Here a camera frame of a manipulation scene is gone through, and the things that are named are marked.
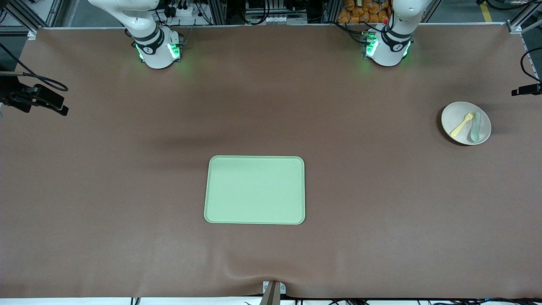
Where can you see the long white power strip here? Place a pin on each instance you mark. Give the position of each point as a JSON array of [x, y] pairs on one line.
[[266, 19]]

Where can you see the round white plate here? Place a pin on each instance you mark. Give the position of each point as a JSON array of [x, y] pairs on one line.
[[457, 116]]

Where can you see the aluminium frame corner profile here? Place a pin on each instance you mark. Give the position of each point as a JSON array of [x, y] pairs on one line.
[[523, 23], [25, 19]]

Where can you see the yellow plastic fork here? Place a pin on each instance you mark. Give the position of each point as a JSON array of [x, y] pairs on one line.
[[460, 126]]

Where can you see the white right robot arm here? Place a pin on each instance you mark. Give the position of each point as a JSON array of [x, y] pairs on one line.
[[154, 55]]

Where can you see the aluminium frame post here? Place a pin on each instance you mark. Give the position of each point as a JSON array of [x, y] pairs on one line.
[[218, 12]]

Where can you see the white power strip with plugs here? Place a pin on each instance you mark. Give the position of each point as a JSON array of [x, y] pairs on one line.
[[184, 10]]

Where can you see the orange snack bag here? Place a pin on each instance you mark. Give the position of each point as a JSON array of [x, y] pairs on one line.
[[363, 17], [374, 6], [344, 17]]

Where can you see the brown table cover mat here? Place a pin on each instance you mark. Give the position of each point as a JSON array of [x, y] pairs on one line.
[[127, 190]]

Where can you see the light green rectangular tray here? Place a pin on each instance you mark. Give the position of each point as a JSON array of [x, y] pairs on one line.
[[254, 190]]

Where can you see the green plastic spoon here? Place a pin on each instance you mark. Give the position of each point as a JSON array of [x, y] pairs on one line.
[[475, 134]]

